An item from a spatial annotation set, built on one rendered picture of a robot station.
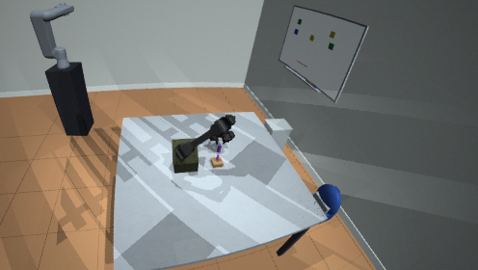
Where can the brown square block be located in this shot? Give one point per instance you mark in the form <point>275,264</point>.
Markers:
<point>218,164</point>

